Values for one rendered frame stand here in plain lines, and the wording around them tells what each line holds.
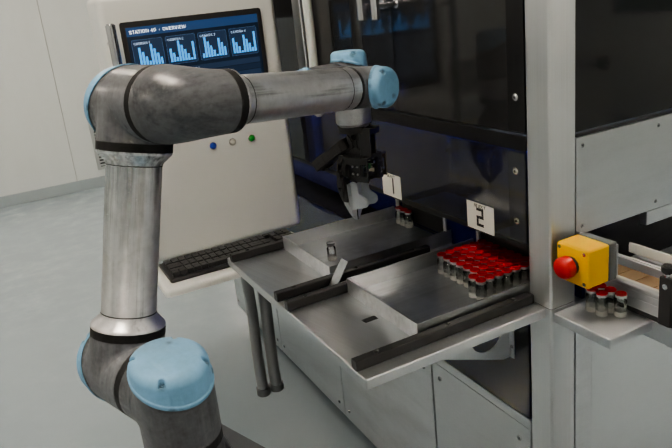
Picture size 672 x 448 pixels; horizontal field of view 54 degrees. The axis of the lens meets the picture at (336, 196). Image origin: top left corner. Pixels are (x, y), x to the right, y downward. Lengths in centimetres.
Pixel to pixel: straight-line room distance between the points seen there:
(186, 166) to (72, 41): 457
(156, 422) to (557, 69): 85
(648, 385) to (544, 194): 59
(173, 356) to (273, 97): 41
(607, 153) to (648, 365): 53
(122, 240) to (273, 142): 105
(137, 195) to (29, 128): 544
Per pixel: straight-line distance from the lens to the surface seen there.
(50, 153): 650
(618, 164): 136
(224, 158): 198
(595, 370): 150
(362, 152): 138
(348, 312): 135
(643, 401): 167
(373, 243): 168
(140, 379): 99
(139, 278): 107
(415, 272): 150
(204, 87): 94
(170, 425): 100
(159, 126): 95
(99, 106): 105
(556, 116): 122
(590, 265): 122
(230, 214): 202
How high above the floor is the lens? 149
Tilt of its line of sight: 17 degrees down
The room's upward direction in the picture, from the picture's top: 6 degrees counter-clockwise
